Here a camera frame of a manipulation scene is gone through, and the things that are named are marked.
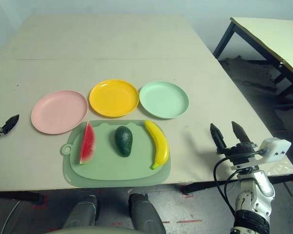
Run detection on yellow plastic plate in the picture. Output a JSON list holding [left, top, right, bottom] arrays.
[[88, 78, 140, 117]]

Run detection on grey robot left leg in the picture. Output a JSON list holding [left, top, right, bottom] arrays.
[[63, 194, 100, 231]]

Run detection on clear plastic bag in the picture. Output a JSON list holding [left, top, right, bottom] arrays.
[[267, 159, 293, 176]]

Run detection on pink plastic plate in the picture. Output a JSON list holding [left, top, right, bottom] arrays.
[[31, 90, 89, 135]]

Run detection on side table with black legs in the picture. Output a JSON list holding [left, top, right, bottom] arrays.
[[212, 16, 293, 110]]

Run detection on dark green avocado toy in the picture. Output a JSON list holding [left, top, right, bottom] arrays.
[[115, 126, 134, 157]]

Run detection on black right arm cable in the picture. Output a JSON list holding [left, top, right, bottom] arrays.
[[213, 156, 238, 217]]

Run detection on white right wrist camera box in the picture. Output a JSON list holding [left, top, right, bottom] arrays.
[[258, 137, 292, 162]]

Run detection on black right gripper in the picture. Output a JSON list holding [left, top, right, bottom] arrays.
[[209, 121, 259, 169]]

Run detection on green cutting board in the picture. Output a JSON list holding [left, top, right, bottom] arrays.
[[60, 119, 172, 188]]

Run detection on watermelon slice toy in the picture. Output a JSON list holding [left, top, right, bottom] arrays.
[[79, 121, 96, 165]]

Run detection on mint green plastic plate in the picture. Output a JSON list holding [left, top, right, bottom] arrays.
[[139, 81, 190, 119]]

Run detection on white floor cable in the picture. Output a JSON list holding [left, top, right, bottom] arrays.
[[0, 199, 24, 234]]

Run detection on grey robot torso shell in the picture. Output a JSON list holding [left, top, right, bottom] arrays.
[[45, 225, 137, 234]]

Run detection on black table frame bar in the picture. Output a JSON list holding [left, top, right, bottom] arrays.
[[183, 173, 293, 195], [0, 191, 44, 205]]

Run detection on yellow banana toy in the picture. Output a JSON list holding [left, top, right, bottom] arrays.
[[144, 120, 170, 170]]

